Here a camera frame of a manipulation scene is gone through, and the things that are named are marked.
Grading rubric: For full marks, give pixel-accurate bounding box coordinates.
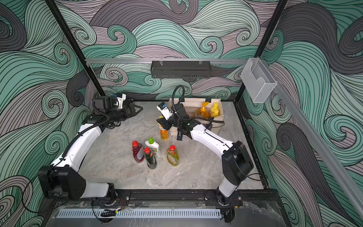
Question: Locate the black wall shelf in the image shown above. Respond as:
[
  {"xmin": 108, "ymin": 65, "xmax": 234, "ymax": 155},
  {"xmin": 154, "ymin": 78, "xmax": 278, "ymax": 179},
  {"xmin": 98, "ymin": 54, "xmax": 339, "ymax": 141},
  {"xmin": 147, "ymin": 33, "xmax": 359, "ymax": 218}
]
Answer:
[{"xmin": 150, "ymin": 61, "xmax": 212, "ymax": 79}]

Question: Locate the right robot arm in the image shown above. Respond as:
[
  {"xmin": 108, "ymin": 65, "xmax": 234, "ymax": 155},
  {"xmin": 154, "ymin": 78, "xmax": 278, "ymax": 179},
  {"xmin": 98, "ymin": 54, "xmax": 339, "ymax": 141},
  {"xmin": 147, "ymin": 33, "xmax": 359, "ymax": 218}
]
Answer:
[{"xmin": 157, "ymin": 85, "xmax": 254, "ymax": 206}]

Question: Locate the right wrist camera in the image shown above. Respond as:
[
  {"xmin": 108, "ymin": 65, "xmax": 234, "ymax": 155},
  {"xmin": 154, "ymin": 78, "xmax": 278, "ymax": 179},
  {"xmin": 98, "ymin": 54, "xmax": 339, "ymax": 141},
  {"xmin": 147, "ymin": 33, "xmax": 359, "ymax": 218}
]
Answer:
[{"xmin": 157, "ymin": 102, "xmax": 173, "ymax": 120}]

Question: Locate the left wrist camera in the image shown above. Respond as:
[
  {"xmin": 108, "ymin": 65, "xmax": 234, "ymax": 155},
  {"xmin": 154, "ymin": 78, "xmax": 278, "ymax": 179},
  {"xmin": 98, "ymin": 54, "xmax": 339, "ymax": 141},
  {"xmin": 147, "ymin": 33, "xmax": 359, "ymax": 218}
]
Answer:
[{"xmin": 93, "ymin": 94, "xmax": 126, "ymax": 113}]

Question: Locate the red liquid bottle red cap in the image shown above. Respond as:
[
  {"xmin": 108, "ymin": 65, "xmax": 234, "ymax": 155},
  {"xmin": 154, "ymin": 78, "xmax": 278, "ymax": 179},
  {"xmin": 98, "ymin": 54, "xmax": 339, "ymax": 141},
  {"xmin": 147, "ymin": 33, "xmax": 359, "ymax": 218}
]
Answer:
[{"xmin": 132, "ymin": 141, "xmax": 145, "ymax": 163}]

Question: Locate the large orange dish soap bottle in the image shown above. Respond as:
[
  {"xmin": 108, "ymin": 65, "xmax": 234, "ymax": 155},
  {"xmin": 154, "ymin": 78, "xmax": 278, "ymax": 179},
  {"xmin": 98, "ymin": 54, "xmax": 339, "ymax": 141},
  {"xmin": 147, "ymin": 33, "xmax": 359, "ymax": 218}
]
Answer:
[{"xmin": 198, "ymin": 102, "xmax": 209, "ymax": 119}]

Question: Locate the white slotted cable duct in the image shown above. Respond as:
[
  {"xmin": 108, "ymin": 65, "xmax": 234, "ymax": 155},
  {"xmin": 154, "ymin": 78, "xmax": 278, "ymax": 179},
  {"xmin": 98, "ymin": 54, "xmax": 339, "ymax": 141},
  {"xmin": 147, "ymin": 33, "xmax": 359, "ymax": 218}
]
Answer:
[{"xmin": 55, "ymin": 209, "xmax": 221, "ymax": 219}]

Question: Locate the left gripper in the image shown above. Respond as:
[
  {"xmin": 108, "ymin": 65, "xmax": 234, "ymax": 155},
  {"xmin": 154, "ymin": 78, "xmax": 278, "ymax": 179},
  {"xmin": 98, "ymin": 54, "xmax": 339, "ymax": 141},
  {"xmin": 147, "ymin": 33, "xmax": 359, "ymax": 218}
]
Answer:
[{"xmin": 106, "ymin": 105, "xmax": 143, "ymax": 124}]

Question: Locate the dark green bottle red cap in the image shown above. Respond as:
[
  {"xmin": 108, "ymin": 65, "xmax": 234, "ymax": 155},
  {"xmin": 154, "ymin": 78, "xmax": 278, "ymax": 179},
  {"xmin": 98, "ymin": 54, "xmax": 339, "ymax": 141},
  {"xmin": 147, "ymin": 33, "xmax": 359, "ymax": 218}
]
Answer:
[{"xmin": 144, "ymin": 147, "xmax": 157, "ymax": 169}]

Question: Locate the yellow-green bottle red cap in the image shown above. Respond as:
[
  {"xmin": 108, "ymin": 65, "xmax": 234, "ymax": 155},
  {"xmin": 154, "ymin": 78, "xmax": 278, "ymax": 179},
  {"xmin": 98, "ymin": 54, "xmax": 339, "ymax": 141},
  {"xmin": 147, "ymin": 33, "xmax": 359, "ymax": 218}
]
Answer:
[{"xmin": 167, "ymin": 145, "xmax": 180, "ymax": 166}]

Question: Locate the clear plastic wall bin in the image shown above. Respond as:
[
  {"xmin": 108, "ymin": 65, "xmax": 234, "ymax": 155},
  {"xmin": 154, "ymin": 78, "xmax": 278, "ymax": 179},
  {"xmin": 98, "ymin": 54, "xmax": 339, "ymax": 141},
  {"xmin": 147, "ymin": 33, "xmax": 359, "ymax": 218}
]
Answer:
[{"xmin": 241, "ymin": 58, "xmax": 277, "ymax": 104}]

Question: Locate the beige canvas shopping bag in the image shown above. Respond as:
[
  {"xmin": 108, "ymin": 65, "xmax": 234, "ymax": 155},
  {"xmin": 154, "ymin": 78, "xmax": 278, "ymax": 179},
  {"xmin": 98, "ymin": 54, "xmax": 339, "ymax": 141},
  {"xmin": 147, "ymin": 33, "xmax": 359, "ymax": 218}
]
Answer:
[{"xmin": 169, "ymin": 98, "xmax": 224, "ymax": 136}]

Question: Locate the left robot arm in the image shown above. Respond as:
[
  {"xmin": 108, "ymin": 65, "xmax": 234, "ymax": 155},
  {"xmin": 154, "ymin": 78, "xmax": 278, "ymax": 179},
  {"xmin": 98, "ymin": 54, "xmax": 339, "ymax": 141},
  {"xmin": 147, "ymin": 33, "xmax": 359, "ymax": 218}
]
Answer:
[{"xmin": 37, "ymin": 101, "xmax": 143, "ymax": 206}]

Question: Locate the white bottle green cap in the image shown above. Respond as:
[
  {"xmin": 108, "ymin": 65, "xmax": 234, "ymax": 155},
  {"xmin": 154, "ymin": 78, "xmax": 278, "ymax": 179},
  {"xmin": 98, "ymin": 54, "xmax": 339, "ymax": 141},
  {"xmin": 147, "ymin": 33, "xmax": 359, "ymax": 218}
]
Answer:
[{"xmin": 145, "ymin": 137, "xmax": 160, "ymax": 156}]

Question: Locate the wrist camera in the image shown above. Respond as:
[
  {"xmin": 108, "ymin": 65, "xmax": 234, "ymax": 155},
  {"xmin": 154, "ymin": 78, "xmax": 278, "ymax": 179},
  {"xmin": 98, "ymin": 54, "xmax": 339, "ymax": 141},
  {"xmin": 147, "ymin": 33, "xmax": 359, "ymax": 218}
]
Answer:
[
  {"xmin": 157, "ymin": 102, "xmax": 173, "ymax": 120},
  {"xmin": 93, "ymin": 94, "xmax": 126, "ymax": 113}
]

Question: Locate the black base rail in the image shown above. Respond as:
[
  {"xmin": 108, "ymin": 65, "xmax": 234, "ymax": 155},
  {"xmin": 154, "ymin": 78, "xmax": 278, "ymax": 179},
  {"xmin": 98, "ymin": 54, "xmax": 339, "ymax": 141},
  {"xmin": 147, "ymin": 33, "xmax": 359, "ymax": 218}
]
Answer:
[{"xmin": 53, "ymin": 188, "xmax": 281, "ymax": 208}]

